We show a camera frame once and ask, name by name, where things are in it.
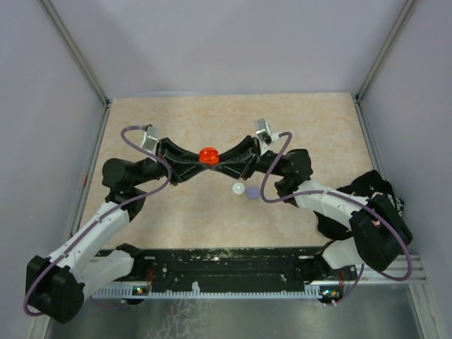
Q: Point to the purple round charging case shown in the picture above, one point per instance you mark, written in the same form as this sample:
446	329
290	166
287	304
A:
253	192

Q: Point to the aluminium frame post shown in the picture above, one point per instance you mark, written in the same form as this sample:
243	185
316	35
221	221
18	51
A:
401	21
74	50

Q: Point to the aluminium frame post right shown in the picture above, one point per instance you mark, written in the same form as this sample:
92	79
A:
401	21

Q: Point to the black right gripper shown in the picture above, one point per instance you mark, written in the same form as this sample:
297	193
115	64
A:
245	167

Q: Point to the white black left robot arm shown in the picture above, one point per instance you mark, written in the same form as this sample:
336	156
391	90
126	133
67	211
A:
58	285

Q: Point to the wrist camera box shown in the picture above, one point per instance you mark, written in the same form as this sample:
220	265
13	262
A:
264	130
150	138

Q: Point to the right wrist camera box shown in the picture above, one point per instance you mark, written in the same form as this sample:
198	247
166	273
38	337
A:
264	130

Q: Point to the white round charging case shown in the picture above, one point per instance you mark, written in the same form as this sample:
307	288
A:
238	188

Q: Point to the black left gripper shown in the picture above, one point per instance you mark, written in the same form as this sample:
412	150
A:
181	172

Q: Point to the orange round charging case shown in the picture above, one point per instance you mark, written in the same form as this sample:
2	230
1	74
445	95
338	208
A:
209	156

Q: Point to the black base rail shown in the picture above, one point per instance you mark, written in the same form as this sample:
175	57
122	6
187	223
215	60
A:
280	269

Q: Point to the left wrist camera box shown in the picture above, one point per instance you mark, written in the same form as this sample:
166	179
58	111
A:
150	138

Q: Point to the aluminium frame post left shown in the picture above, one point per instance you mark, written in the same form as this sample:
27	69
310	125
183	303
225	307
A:
74	50

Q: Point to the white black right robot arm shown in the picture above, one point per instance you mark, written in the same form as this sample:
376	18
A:
362	220

